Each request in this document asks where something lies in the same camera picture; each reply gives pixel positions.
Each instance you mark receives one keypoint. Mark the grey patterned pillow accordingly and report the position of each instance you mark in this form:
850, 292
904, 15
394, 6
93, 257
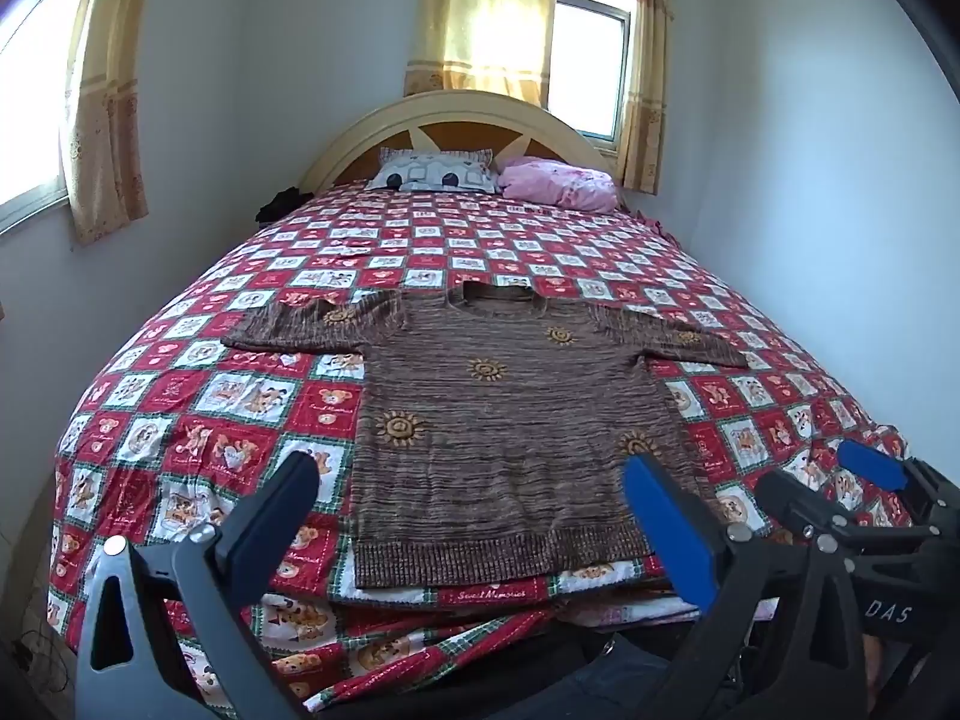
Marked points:
431, 171

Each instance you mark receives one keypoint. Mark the dark cloth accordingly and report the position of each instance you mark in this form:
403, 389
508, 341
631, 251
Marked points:
281, 204

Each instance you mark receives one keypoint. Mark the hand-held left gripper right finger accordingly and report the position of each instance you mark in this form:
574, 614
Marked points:
667, 532

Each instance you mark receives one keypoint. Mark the red checked printed bedspread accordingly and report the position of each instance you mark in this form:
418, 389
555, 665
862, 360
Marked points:
187, 390

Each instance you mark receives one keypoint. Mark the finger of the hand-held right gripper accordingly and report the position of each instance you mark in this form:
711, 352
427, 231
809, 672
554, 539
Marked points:
795, 502
870, 465

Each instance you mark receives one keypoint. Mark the window behind headboard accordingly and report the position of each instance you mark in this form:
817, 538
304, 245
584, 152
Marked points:
589, 67

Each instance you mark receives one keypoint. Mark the beige patterned curtain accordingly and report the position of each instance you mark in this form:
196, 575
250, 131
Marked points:
105, 127
646, 90

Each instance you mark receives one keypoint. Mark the yellow sunlit curtain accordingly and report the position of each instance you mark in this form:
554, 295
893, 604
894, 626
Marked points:
480, 15

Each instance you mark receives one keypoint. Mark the red ruffled cloth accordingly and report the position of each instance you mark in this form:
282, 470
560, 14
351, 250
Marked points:
654, 225

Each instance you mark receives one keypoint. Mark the brown knit sweater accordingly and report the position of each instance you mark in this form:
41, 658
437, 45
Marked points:
487, 427

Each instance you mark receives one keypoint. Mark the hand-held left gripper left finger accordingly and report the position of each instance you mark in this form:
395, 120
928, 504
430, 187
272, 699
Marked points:
274, 517

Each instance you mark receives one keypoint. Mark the cream wooden headboard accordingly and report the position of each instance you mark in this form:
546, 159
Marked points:
465, 109

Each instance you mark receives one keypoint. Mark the pink pillow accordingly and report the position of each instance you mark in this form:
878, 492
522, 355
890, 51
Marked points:
559, 184

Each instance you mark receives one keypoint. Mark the person's dark trousers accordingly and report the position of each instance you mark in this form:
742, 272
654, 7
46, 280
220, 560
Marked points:
600, 682

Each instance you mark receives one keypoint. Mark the wide side window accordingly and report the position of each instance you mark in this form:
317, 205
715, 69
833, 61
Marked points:
30, 105

